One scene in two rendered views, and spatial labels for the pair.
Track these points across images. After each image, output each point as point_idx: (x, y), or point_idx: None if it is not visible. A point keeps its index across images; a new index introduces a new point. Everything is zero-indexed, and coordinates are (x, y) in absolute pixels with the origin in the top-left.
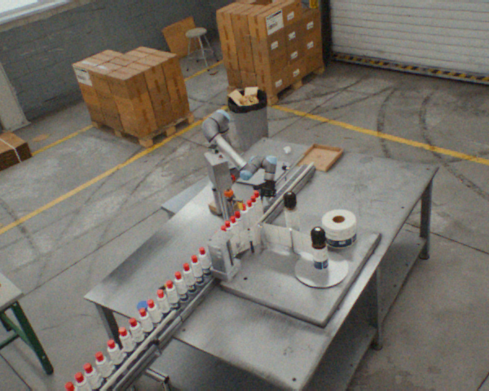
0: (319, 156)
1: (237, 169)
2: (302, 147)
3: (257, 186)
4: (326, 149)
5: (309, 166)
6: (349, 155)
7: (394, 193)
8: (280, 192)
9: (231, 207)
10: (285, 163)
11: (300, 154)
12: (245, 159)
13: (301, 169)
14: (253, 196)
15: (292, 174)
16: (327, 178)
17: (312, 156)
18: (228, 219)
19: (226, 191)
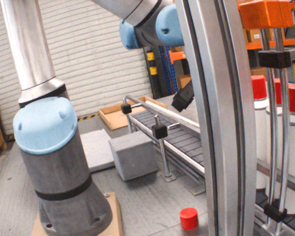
0: (125, 114)
1: (68, 98)
2: (85, 121)
3: (192, 87)
4: (121, 109)
5: (153, 103)
6: (159, 101)
7: (267, 90)
8: (176, 139)
9: (288, 108)
10: (92, 132)
11: (93, 124)
12: (18, 160)
13: (139, 116)
14: (256, 76)
15: (139, 124)
16: (186, 114)
17: (116, 117)
18: (254, 212)
19: (255, 1)
